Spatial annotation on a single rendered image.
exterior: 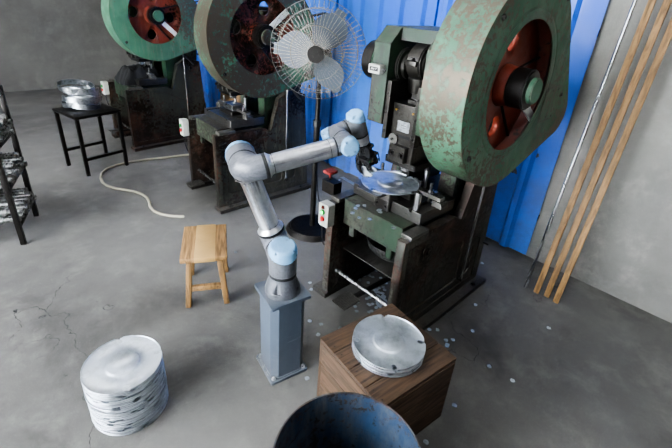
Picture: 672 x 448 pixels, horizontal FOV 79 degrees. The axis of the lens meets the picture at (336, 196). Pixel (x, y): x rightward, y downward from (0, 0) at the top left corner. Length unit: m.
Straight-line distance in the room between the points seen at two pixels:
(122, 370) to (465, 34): 1.76
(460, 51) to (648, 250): 1.97
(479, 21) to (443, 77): 0.20
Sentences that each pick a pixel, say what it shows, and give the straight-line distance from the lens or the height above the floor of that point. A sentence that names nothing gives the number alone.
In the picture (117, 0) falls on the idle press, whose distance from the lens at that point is 4.37.
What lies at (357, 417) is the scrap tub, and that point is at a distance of 1.51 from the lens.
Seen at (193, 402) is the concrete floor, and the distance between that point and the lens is 2.05.
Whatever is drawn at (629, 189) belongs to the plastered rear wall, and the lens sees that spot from 2.96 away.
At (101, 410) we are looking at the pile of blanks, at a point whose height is 0.15.
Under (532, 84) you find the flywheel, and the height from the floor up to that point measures 1.36.
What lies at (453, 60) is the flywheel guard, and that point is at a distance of 1.46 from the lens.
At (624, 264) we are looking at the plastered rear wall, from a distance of 3.12.
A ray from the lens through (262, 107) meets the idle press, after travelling 3.41.
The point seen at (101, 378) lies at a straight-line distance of 1.92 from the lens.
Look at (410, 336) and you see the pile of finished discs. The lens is 1.77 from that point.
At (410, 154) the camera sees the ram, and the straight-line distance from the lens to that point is 2.00.
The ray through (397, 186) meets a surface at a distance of 2.02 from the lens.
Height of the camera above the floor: 1.60
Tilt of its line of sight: 26 degrees down
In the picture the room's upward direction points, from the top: 4 degrees clockwise
